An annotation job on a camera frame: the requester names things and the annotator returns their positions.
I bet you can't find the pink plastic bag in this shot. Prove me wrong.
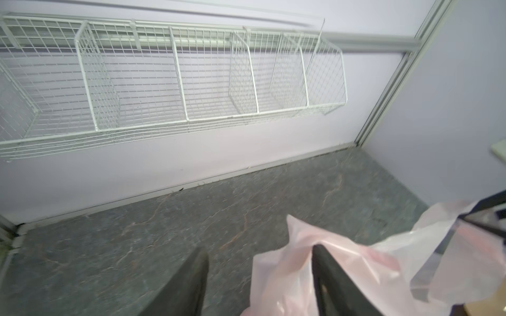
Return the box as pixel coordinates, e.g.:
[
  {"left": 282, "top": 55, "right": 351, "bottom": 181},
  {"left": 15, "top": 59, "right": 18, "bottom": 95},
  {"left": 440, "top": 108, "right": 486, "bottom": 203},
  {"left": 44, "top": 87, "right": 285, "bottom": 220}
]
[{"left": 245, "top": 202, "right": 505, "bottom": 315}]

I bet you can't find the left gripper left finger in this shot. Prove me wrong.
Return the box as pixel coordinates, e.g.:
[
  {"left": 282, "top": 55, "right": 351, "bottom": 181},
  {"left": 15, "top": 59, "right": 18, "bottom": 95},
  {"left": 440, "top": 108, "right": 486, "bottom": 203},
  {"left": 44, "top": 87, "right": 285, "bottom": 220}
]
[{"left": 140, "top": 247, "right": 210, "bottom": 316}]

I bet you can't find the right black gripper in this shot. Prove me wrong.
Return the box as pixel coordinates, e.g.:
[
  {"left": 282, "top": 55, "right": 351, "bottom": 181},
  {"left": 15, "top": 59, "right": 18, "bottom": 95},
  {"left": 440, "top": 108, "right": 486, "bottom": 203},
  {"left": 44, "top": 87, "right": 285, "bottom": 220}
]
[{"left": 459, "top": 191, "right": 505, "bottom": 239}]

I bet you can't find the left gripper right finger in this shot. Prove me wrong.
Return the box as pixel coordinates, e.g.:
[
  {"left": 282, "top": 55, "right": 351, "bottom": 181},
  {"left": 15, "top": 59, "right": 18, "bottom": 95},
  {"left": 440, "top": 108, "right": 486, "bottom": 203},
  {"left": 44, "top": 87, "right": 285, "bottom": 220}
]
[{"left": 312, "top": 244, "right": 381, "bottom": 316}]

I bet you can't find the long white wire basket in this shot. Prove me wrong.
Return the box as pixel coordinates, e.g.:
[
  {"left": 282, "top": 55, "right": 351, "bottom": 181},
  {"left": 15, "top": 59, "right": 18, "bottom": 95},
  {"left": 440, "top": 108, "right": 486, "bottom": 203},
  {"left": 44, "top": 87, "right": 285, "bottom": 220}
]
[{"left": 1, "top": 14, "right": 348, "bottom": 161}]

